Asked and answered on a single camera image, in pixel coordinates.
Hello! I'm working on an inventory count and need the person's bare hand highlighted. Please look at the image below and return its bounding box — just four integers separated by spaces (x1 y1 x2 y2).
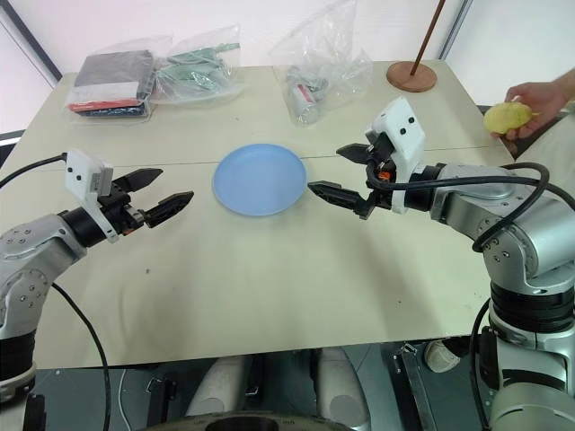
502 81 571 141

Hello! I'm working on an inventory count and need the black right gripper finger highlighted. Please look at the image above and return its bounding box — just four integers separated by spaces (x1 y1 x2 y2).
306 180 377 221
336 143 373 166

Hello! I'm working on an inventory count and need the white shoe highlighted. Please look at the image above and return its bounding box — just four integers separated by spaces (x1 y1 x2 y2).
423 338 473 374

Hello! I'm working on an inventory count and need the light blue round plate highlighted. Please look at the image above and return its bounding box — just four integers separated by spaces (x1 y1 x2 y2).
211 143 310 219

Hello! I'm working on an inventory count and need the black metal frame strut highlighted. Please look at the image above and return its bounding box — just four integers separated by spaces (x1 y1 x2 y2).
393 342 433 431

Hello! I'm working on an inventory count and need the yellow potato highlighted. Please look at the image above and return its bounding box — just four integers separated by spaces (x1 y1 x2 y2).
482 101 541 136

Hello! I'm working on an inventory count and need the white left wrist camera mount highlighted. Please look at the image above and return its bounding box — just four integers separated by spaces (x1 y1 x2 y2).
64 150 120 244

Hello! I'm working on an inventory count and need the white rounded robot leg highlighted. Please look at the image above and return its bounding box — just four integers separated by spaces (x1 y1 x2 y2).
315 347 370 428
185 356 247 419

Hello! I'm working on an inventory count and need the clear plastic bag with tubes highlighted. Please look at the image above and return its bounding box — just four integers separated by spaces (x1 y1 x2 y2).
268 0 375 128

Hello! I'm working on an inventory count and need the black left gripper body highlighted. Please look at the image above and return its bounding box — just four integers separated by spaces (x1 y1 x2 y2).
96 176 150 238

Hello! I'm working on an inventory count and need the dark rounded robot torso rim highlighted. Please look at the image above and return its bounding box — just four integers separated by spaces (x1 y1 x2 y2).
151 413 316 431

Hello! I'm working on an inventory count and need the plastic bag with dark cloths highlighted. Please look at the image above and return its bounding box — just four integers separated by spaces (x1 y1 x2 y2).
66 37 157 121

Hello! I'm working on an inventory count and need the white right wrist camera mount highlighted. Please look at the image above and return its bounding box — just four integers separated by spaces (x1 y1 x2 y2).
364 95 428 215

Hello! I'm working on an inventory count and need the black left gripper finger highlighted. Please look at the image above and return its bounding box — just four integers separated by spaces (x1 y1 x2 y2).
143 190 196 229
117 168 164 197

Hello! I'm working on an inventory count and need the brown wooden stand round base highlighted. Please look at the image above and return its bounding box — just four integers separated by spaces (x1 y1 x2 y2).
386 0 438 93

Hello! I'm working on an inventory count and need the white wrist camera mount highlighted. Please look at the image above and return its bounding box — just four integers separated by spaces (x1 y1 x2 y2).
64 150 120 244
364 95 428 215

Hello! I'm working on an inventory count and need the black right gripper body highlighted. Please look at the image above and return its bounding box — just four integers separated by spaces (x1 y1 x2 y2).
364 133 401 212

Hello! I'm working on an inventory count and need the plastic bag with green items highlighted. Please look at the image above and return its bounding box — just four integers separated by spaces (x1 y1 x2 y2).
151 23 244 105

